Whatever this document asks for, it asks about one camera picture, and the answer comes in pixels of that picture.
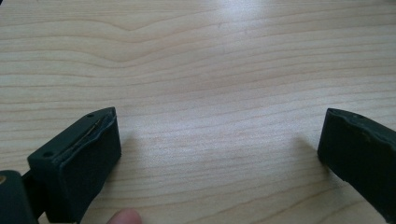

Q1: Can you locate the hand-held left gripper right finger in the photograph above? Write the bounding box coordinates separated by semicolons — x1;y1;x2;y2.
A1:
317;107;396;224

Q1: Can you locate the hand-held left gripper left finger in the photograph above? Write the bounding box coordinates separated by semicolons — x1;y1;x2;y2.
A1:
26;106;122;224

